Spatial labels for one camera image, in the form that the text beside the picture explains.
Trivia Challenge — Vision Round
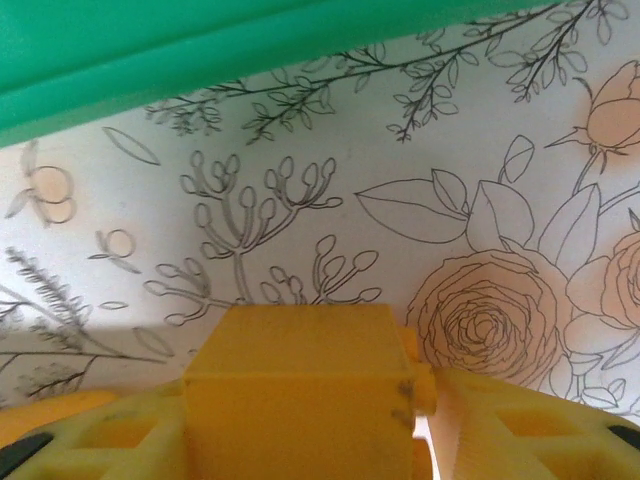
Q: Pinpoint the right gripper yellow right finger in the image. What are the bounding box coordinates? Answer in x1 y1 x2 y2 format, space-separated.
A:
436 368 640 480

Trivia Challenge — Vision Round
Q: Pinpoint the yellow lego brick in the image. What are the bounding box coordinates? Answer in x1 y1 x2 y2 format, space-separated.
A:
182 302 441 480

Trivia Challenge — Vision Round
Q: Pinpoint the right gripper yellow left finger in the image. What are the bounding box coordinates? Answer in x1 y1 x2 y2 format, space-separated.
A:
0 382 194 480

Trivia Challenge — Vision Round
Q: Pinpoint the green plastic bin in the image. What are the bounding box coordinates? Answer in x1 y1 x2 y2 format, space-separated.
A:
0 0 596 149

